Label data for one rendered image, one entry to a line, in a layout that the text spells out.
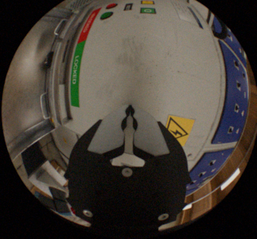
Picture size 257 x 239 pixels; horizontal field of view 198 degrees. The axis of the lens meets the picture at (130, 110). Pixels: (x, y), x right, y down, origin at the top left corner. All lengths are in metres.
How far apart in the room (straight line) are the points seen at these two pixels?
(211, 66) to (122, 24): 0.18
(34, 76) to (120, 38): 0.35
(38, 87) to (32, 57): 0.15
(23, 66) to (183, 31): 0.48
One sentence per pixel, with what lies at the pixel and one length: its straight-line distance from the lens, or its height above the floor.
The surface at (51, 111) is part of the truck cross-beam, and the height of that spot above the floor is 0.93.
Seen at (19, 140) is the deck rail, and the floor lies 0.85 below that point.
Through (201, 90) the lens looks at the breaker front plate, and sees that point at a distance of 0.15.
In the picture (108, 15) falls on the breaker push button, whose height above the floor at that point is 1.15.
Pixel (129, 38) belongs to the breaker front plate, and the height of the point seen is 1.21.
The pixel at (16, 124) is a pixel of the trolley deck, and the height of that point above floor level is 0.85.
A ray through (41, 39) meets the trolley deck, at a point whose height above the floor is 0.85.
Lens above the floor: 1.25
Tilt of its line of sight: 13 degrees down
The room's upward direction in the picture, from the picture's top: 100 degrees clockwise
